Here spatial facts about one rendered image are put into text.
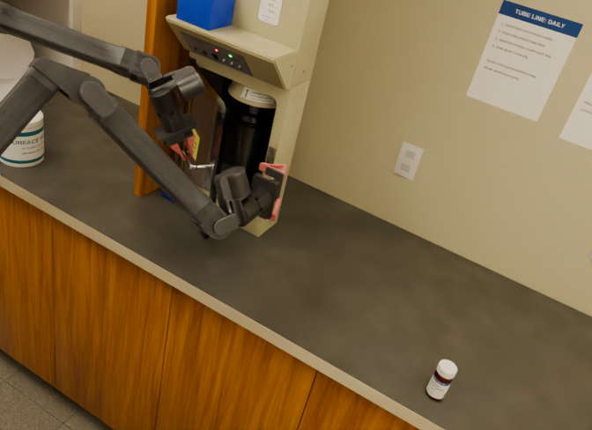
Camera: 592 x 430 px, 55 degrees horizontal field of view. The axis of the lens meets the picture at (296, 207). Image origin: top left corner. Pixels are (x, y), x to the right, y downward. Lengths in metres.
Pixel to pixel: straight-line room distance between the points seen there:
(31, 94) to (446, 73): 1.14
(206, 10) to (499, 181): 0.98
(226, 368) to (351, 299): 0.39
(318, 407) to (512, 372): 0.50
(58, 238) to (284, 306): 0.74
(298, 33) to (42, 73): 0.61
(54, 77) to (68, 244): 0.81
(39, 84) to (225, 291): 0.69
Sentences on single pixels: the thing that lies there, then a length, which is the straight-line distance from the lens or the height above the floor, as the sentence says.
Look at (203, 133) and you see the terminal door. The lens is 1.51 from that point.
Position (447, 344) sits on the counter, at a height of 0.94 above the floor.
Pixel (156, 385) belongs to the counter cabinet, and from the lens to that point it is 1.90.
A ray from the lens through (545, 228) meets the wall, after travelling 1.86.
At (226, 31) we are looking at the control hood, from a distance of 1.47.
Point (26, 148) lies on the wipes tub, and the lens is 1.89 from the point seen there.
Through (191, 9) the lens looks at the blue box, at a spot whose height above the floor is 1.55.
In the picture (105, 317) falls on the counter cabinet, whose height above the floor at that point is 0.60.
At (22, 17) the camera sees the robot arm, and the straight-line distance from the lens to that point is 1.47.
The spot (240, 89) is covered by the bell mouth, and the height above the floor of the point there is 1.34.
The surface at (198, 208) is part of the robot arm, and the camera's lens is 1.22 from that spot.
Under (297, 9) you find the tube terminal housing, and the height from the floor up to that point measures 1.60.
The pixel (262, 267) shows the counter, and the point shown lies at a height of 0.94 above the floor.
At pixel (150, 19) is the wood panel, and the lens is 1.58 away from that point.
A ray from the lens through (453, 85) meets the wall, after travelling 1.77.
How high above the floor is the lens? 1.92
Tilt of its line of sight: 32 degrees down
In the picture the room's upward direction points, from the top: 14 degrees clockwise
